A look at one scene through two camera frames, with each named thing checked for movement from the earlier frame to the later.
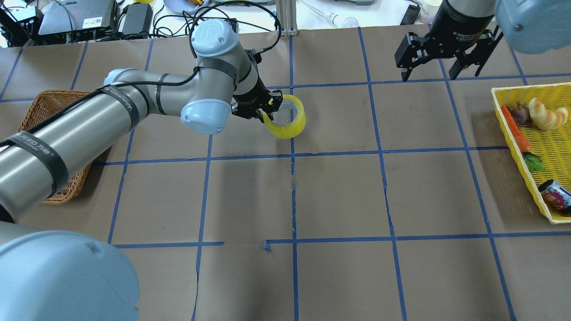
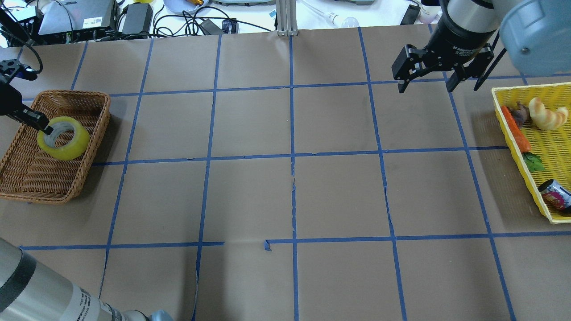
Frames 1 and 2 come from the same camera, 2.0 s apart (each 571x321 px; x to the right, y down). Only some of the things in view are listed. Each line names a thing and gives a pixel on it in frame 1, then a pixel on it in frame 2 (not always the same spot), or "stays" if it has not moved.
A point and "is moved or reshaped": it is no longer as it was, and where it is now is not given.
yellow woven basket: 552,146 stays
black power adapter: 138,18 stays
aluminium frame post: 286,12 stays
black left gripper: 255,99 → 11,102
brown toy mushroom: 521,115 stays
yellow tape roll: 292,130 is moved or reshaped
